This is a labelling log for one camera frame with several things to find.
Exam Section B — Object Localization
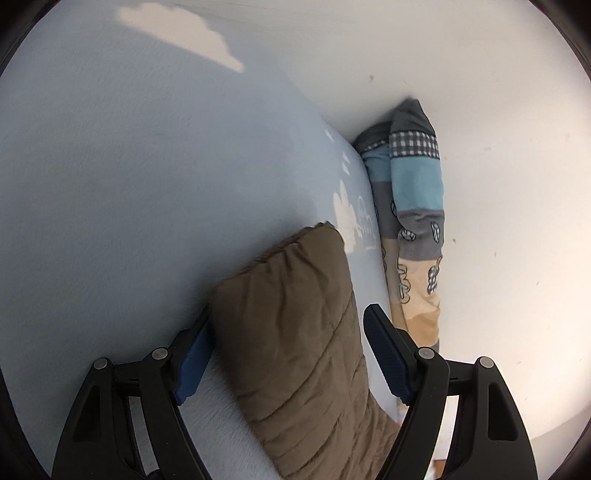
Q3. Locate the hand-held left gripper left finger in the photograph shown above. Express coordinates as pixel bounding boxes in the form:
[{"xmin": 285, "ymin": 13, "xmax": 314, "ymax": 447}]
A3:
[{"xmin": 51, "ymin": 307, "xmax": 216, "ymax": 480}]

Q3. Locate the patchwork patterned quilt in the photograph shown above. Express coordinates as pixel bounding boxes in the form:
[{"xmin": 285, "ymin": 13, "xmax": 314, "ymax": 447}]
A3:
[{"xmin": 353, "ymin": 98, "xmax": 447, "ymax": 352}]

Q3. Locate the light blue cloud-print bed sheet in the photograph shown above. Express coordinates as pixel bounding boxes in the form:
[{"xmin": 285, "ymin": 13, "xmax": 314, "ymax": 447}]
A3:
[{"xmin": 0, "ymin": 2, "xmax": 410, "ymax": 480}]

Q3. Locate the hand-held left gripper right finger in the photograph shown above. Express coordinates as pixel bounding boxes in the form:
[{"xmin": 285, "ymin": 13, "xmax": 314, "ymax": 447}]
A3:
[{"xmin": 363, "ymin": 304, "xmax": 539, "ymax": 480}]

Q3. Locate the brown quilted blanket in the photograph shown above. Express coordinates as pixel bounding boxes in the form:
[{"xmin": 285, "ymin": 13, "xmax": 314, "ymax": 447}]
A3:
[{"xmin": 210, "ymin": 222, "xmax": 403, "ymax": 480}]

